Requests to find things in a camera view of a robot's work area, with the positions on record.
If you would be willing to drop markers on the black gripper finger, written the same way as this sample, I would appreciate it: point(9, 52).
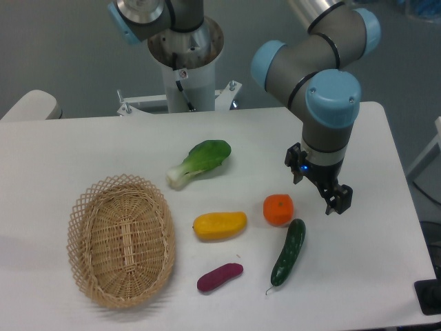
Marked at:
point(338, 199)
point(294, 160)

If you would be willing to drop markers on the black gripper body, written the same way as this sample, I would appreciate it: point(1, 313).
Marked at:
point(324, 177)

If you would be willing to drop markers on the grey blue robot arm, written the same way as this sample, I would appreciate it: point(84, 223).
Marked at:
point(308, 79)

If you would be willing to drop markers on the green cucumber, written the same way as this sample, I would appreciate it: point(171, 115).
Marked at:
point(289, 254)

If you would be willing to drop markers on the orange tangerine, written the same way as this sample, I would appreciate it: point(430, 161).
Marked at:
point(278, 209)

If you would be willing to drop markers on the green bok choy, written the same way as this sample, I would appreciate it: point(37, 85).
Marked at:
point(203, 157)

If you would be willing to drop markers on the yellow mango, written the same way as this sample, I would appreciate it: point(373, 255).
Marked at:
point(219, 225)

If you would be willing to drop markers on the black device at table edge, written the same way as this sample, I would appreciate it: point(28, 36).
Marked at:
point(428, 294)

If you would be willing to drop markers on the purple sweet potato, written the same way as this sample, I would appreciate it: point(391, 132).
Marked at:
point(219, 276)

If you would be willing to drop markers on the woven wicker basket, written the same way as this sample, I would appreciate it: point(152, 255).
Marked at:
point(121, 243)

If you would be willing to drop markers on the white chair armrest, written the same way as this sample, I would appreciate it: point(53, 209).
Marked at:
point(36, 105)

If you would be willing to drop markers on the white frame at right edge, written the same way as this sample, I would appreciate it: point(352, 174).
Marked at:
point(426, 156)

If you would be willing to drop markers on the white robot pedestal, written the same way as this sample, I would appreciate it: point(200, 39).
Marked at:
point(187, 61)

